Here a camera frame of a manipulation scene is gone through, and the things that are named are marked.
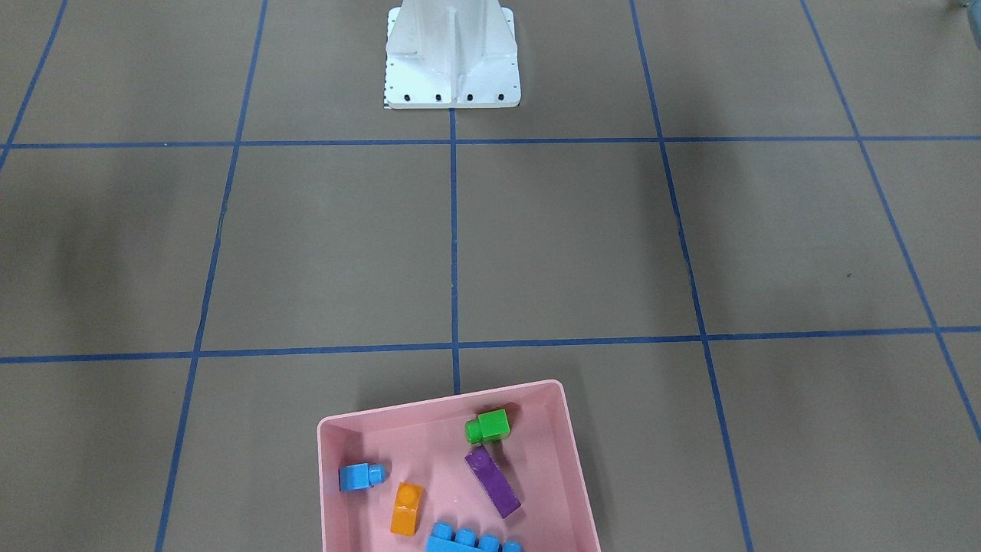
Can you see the green toy block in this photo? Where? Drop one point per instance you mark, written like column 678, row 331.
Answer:
column 491, row 426

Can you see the purple toy block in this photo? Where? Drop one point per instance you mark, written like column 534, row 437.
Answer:
column 494, row 482

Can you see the orange toy block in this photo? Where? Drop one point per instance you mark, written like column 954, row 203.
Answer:
column 406, row 509

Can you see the small blue toy block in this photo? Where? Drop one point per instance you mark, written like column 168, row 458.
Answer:
column 361, row 476

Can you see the long blue toy block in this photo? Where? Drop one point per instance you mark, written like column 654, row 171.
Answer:
column 444, row 537

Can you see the pink plastic box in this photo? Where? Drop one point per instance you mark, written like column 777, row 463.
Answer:
column 424, row 443

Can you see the brown paper table cover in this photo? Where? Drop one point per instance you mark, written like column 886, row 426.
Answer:
column 744, row 235

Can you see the white camera stand column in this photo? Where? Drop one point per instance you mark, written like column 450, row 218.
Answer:
column 451, row 55

